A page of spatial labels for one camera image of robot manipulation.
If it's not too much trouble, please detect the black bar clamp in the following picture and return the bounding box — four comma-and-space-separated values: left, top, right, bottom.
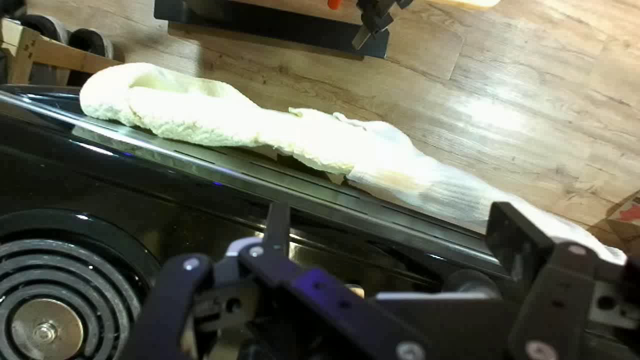
351, 0, 417, 53

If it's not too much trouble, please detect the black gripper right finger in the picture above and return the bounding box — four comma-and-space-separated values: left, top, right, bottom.
486, 199, 640, 360

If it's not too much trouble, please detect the black electric stove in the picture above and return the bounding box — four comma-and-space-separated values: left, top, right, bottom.
0, 85, 640, 360

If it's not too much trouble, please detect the black low platform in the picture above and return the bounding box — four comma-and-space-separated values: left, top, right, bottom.
154, 0, 392, 61

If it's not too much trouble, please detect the wooden rack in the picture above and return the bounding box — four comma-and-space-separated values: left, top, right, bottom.
0, 16, 125, 88

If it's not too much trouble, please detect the cream dish towel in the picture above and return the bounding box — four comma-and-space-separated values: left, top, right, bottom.
78, 61, 629, 269

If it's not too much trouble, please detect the black round weight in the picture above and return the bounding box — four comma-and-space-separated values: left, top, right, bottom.
18, 13, 68, 45
67, 27, 115, 88

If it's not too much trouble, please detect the reddish brown box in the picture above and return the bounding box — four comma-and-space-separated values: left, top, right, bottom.
588, 191, 640, 269

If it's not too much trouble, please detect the bare coil burner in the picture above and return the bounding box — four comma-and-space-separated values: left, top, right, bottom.
0, 237, 144, 360

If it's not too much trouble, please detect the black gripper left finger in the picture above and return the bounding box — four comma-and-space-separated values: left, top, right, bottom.
129, 203, 428, 360

